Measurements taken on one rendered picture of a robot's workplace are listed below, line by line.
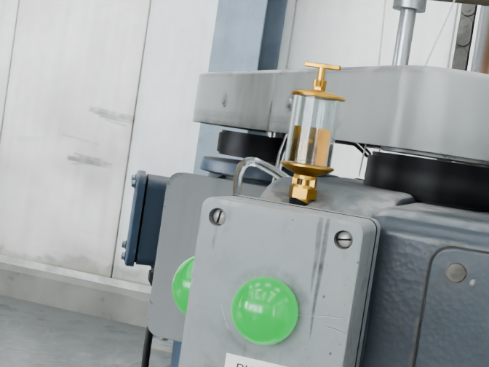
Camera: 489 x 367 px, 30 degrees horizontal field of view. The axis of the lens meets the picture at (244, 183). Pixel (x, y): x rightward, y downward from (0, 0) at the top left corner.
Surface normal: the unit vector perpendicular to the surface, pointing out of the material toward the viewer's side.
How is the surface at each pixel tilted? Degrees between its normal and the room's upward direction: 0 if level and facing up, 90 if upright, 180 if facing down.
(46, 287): 90
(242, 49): 90
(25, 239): 90
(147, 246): 90
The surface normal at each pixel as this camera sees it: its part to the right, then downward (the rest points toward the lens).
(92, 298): -0.30, 0.00
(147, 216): 0.14, 0.07
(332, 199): 0.02, -0.91
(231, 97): -0.93, -0.12
